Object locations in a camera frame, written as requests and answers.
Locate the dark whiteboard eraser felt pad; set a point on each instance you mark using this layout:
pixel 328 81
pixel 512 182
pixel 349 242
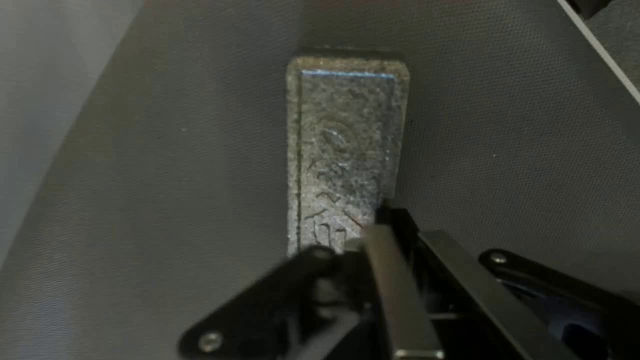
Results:
pixel 346 147

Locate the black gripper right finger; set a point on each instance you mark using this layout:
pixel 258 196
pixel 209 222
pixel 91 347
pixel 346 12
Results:
pixel 481 306

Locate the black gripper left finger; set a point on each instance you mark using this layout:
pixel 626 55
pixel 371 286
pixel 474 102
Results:
pixel 400 306

